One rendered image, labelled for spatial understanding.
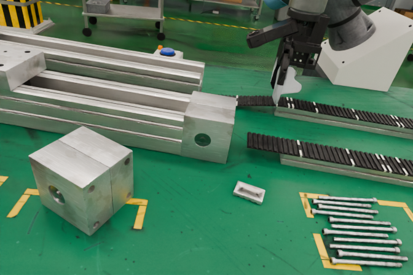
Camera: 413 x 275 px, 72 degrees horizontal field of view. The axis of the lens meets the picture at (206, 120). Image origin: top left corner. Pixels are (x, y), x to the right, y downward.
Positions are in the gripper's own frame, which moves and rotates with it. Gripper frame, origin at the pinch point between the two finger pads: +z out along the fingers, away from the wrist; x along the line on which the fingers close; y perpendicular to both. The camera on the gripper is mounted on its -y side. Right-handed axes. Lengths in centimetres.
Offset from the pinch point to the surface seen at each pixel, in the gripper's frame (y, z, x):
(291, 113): 5.8, 4.5, -1.4
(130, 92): -30.6, -2.4, -16.8
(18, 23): -246, 74, 225
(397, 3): 390, 59, 781
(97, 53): -46.5, -1.7, 2.2
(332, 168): 11.5, 4.3, -21.0
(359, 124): 23.1, 4.1, -1.4
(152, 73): -29.6, -1.8, -5.0
